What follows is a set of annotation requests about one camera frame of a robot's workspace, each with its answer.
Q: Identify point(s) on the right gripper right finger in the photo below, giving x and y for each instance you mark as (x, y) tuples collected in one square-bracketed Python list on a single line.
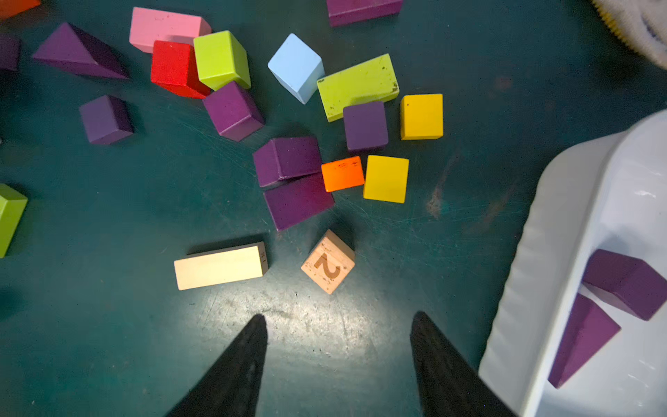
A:
[(447, 385)]

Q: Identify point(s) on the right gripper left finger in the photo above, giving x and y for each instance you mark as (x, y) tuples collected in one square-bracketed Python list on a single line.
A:
[(231, 387)]

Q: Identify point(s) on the purple wedge block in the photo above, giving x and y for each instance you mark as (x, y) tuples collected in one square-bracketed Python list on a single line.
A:
[(588, 330)]

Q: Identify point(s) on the white storage bin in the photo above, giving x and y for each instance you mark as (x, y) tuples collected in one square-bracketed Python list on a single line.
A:
[(605, 194)]

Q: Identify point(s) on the pale wooden long block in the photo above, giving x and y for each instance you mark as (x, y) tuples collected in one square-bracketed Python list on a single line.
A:
[(222, 266)]

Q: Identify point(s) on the wooden number cube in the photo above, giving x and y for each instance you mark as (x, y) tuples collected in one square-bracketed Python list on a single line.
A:
[(329, 263)]

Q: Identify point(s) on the yellow cube lower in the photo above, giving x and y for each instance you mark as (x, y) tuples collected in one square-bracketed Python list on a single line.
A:
[(386, 179)]

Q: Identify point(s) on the small orange block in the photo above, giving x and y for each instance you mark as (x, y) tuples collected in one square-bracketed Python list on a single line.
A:
[(343, 174)]

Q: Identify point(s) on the yellow cube upper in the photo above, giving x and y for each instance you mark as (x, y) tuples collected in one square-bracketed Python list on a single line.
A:
[(422, 117)]

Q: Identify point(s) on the purple cube by yellow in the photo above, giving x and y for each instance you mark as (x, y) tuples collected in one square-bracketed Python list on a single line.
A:
[(366, 126)]

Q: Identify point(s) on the purple cube by lime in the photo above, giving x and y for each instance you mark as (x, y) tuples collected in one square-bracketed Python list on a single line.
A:
[(233, 112)]

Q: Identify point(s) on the lime green bar block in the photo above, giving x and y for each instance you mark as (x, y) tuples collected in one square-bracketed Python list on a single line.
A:
[(13, 205)]

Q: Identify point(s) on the purple cube small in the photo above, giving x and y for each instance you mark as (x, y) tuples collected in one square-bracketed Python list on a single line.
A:
[(106, 120)]

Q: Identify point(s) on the lime green long block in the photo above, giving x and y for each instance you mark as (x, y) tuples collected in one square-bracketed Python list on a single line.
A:
[(371, 81)]

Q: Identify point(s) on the light blue cube block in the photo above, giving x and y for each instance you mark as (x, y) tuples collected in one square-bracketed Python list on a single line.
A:
[(297, 68)]

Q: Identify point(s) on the red cube block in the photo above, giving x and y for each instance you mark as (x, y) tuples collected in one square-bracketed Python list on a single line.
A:
[(174, 69)]

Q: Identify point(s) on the lime green cube block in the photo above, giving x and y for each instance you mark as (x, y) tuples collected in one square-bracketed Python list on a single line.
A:
[(220, 60)]

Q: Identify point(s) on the pink rectangular block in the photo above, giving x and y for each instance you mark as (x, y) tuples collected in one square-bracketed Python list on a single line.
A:
[(148, 26)]

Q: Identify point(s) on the purple triangle prism block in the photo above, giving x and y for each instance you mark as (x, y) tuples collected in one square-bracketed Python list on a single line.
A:
[(73, 50)]

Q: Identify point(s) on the purple block by blue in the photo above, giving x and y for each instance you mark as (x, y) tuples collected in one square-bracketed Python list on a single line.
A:
[(10, 47)]

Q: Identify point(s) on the white knit work glove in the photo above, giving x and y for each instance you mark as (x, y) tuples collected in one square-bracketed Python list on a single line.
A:
[(639, 24)]

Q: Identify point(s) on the red rectangular block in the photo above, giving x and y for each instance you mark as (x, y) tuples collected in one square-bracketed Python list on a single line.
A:
[(11, 8)]

